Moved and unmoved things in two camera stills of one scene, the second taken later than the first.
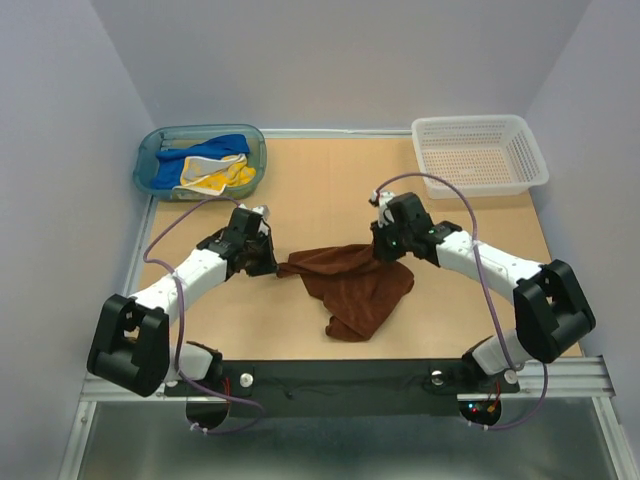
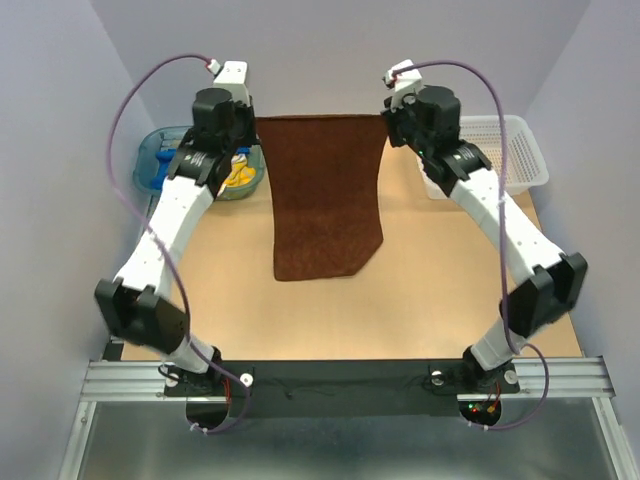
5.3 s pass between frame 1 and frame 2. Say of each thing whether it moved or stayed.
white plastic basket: stayed
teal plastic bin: stayed
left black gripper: moved
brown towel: moved
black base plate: stayed
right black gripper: moved
